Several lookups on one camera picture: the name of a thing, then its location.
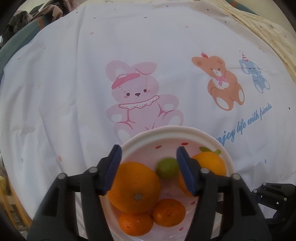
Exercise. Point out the small mandarin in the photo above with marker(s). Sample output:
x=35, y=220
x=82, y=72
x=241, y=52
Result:
x=168, y=212
x=135, y=223
x=210, y=164

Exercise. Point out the pink strawberry-print plate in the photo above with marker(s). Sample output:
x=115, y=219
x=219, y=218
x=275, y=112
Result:
x=161, y=141

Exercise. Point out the pile of clothes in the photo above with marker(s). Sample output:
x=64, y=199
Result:
x=34, y=14

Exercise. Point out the large orange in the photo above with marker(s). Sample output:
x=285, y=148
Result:
x=136, y=183

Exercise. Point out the yellow bear-print quilt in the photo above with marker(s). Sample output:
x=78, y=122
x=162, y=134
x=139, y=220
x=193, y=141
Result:
x=272, y=30

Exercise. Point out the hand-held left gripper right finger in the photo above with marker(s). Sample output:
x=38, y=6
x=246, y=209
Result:
x=185, y=171

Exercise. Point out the white animal-print blanket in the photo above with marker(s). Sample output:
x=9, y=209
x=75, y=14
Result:
x=69, y=81

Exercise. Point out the teal pillow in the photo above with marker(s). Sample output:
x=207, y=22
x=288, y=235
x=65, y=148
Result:
x=240, y=5

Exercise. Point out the small green fruit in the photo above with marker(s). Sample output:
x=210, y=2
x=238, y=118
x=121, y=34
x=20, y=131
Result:
x=166, y=168

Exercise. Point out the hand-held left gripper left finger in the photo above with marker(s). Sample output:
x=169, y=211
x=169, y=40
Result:
x=112, y=170

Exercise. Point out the grey-teal folded quilt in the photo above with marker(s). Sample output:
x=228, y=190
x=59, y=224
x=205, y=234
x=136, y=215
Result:
x=18, y=41

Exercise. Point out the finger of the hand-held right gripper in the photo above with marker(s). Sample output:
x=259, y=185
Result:
x=277, y=188
x=268, y=196

